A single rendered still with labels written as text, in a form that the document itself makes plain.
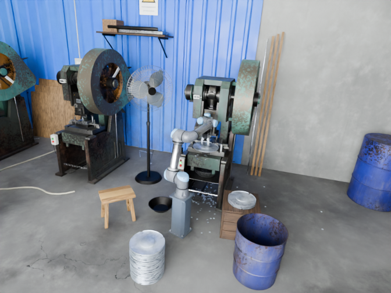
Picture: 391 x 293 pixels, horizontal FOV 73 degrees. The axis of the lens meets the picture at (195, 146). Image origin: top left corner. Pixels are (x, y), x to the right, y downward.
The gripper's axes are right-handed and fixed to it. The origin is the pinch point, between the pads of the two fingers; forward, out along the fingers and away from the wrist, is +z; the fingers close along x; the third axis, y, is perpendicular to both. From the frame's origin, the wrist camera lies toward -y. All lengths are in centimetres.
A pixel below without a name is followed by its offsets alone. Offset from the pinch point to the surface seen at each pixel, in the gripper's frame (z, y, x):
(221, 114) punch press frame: -33.6, 10.4, -14.2
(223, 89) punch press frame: -61, 10, -14
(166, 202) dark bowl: 77, -16, 40
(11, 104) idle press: -1, 47, 327
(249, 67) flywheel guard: -87, 1, -39
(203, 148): 2.0, -9.1, -0.4
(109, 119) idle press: 3, 49, 154
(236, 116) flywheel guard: -40, -16, -34
